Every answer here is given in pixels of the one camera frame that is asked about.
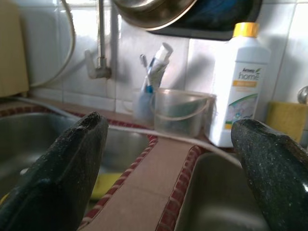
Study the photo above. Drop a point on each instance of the steel sink basin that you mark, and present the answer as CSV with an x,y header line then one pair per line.
x,y
216,192
24,139

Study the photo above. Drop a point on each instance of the white toothpaste tube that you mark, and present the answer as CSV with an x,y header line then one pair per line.
x,y
161,62

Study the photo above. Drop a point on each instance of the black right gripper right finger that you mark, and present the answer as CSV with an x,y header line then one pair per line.
x,y
279,183

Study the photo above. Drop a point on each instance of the clear plastic bucket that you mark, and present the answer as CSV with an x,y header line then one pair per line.
x,y
178,115

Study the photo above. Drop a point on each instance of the mustard yellow sponge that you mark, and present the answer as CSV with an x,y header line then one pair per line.
x,y
286,118

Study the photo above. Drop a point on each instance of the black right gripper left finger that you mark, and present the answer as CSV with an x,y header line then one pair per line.
x,y
48,187

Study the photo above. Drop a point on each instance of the hanging black pan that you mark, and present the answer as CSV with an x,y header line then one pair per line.
x,y
216,24

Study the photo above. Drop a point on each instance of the clear toothbrush cup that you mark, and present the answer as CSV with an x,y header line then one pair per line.
x,y
142,106

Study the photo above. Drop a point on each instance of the bright yellow sponge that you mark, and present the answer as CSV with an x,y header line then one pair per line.
x,y
108,185

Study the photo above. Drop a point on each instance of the white detergent bottle yellow cap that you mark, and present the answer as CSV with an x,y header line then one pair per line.
x,y
240,96

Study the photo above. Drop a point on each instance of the white toothbrush grey head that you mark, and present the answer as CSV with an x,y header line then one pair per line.
x,y
143,59

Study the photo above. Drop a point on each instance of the chrome wall tap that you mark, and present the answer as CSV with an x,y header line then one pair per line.
x,y
101,36

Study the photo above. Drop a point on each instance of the hanging steel pan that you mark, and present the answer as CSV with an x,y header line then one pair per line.
x,y
149,12

